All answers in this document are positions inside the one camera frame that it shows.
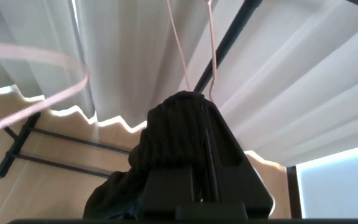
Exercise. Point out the beige curtain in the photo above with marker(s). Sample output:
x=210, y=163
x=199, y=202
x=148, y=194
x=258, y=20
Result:
x=291, y=93

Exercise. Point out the pink clothes hanger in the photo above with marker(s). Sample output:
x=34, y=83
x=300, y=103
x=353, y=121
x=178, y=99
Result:
x=212, y=46
x=57, y=95

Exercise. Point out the black shorts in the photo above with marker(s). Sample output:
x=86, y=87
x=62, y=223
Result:
x=172, y=130

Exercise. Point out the black clothes rack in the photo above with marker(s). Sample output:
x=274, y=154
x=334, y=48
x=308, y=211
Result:
x=225, y=43

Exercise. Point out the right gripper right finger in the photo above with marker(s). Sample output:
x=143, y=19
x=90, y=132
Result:
x=238, y=183

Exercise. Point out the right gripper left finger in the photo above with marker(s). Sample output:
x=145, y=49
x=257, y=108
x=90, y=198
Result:
x=166, y=189

